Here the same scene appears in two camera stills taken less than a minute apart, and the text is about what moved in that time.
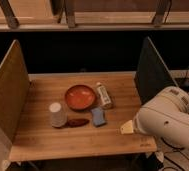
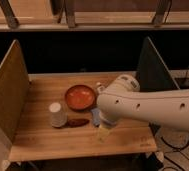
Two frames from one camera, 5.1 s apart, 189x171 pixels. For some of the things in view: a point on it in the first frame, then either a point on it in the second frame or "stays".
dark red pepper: x=76 y=122 stays
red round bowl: x=80 y=97 stays
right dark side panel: x=152 y=75 stays
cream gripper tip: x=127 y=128 → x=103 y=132
